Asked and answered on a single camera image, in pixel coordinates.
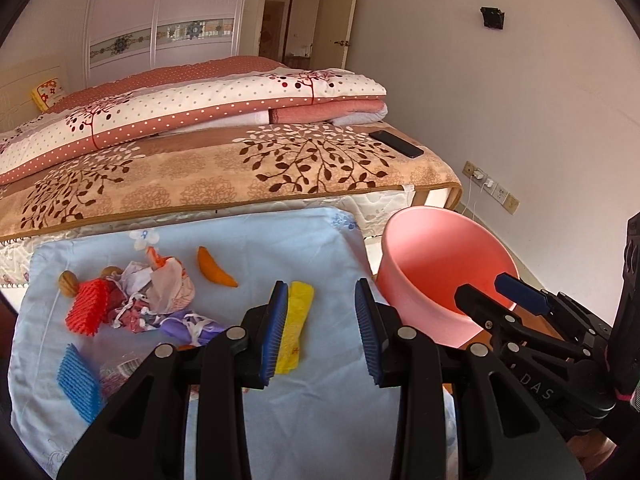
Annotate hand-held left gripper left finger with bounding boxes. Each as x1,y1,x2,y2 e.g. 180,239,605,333
57,280,291,480

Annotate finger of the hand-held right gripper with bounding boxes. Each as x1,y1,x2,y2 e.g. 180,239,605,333
494,272,611,346
454,283,588,362

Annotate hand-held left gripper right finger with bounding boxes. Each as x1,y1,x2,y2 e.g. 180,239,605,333
354,277,586,480

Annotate pink plastic bucket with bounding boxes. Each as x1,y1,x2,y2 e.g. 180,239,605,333
376,206,521,348

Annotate purple plastic wrapper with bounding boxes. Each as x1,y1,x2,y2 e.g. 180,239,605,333
160,310,228,348

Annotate clear plastic bag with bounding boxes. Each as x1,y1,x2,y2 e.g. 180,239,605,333
99,352,148,393

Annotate red foam net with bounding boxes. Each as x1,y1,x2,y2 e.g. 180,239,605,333
66,280,117,336

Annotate blue foam net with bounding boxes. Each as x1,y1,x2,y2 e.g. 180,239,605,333
57,344,107,423

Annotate long orange peel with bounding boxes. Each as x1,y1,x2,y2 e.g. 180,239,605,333
197,246,239,288

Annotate light blue floral cloth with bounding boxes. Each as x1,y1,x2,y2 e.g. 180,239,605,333
10,207,458,480

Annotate white plastic bag red print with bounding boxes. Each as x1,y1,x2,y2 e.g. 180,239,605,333
145,247,197,312

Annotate crumpled red white paper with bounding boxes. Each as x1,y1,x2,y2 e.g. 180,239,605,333
107,261,163,335

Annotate brown leaf print blanket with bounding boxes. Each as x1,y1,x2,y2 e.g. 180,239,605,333
0,122,463,246

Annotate black smartphone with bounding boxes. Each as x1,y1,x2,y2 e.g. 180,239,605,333
368,130,425,159

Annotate pink folded blanket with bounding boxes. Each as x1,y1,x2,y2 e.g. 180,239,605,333
272,100,390,127

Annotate polka dot tree quilt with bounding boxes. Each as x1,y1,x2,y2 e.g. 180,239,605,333
0,55,388,186

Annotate cream door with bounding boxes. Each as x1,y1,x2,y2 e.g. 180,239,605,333
312,0,362,71

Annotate yellow flowered pillow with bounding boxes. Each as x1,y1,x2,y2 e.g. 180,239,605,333
31,76,68,111

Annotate white wardrobe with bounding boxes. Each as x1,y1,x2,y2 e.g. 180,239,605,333
82,0,253,88

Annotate cream headboard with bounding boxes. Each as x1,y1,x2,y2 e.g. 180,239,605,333
0,55,71,133

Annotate white charger cable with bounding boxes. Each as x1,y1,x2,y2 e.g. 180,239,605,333
460,182,490,221

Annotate black wall box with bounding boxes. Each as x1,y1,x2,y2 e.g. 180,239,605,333
480,6,506,30

